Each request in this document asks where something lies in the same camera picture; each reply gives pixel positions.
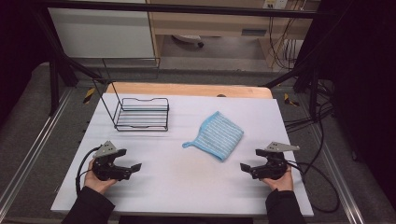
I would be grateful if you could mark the person's right hand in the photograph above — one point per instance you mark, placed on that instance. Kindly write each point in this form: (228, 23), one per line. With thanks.
(284, 184)

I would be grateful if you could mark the aluminium floor rail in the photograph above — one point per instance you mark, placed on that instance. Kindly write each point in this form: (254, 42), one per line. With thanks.
(34, 146)
(341, 180)

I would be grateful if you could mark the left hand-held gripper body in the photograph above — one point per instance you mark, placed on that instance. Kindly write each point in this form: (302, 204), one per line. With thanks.
(104, 161)

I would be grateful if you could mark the blue striped cloth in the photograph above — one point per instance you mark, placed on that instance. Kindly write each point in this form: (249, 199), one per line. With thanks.
(218, 135)

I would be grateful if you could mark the person's left hand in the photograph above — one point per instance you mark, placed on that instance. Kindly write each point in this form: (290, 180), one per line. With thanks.
(95, 184)

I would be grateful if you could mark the white table board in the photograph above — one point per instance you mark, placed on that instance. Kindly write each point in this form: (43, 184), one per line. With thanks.
(174, 180)

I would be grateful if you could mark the white cabinet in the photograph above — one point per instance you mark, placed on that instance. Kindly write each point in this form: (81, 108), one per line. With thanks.
(102, 34)

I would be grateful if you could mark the chair base with wheel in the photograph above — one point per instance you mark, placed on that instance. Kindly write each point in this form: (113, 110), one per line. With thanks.
(188, 39)

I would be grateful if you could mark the black metal frame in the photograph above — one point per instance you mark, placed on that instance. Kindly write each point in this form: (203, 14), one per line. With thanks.
(186, 10)

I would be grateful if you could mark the yellow black tape strip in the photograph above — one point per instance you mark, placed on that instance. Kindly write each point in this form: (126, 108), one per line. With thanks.
(89, 95)
(290, 100)

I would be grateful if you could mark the white wall socket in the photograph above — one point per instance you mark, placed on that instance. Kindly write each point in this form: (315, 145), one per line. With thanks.
(275, 3)

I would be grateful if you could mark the wooden table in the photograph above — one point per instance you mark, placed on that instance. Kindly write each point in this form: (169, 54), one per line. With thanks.
(186, 89)

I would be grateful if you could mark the wooden desk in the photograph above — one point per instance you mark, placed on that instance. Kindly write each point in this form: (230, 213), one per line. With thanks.
(211, 25)

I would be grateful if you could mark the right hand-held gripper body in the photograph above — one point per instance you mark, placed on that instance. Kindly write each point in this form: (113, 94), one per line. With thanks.
(275, 169)

